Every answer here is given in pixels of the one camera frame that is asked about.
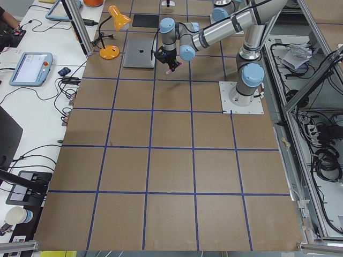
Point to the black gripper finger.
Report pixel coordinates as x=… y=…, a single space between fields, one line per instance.
x=173 y=64

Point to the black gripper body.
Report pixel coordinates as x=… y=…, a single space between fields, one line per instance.
x=170 y=58

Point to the pink pen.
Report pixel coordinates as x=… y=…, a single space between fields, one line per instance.
x=173 y=69

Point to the black mousepad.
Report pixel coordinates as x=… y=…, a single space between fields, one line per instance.
x=145 y=20

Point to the grey closed laptop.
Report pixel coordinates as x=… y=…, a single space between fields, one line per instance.
x=138 y=53

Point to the black power adapter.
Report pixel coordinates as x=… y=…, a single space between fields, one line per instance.
x=89 y=22

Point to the orange bucket with lid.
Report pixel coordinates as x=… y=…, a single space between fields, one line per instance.
x=93 y=3

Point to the small blue card case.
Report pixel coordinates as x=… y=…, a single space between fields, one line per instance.
x=64 y=71

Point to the blue teach pendant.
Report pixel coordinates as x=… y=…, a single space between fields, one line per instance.
x=32 y=69
x=57 y=13

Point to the crumpled white papers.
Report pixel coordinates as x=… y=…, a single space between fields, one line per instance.
x=297 y=55

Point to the white paper cup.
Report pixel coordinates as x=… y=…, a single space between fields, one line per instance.
x=18 y=215

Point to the aluminium frame post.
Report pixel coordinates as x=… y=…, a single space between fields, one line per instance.
x=78 y=25

